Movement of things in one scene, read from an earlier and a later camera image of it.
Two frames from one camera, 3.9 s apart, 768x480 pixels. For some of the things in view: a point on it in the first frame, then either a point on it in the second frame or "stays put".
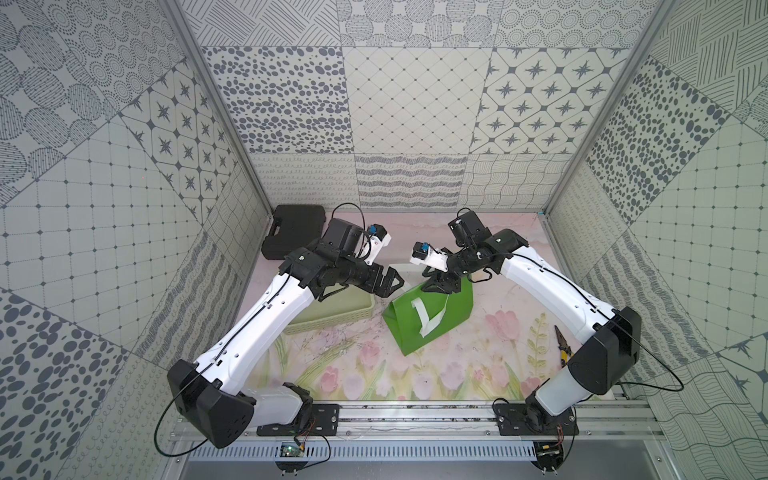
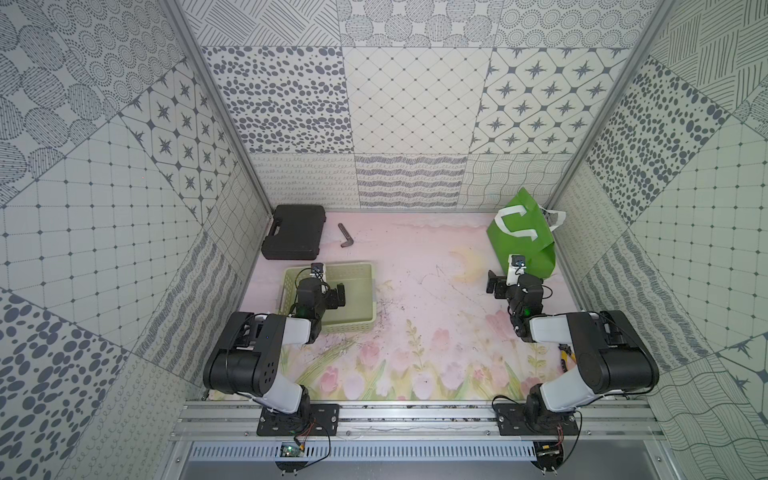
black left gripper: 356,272 → 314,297
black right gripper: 441,280 → 500,285
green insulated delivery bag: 420,317 → 525,228
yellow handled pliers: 563,346 stays put
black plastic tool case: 293,226 stays put
